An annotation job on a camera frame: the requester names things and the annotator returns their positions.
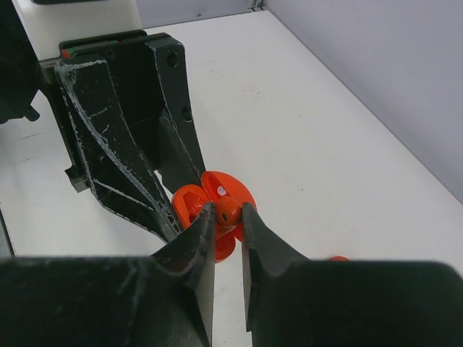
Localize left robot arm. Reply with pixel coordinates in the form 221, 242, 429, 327
1, 1, 205, 241

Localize red case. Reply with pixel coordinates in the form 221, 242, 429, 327
171, 171, 257, 263
329, 255, 349, 262

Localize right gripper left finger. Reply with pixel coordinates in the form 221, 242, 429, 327
1, 203, 215, 346

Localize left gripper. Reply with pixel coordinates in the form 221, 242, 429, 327
39, 30, 205, 242

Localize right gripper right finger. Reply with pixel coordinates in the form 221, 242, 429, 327
242, 203, 462, 346

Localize red earbud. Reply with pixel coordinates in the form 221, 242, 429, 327
215, 196, 242, 228

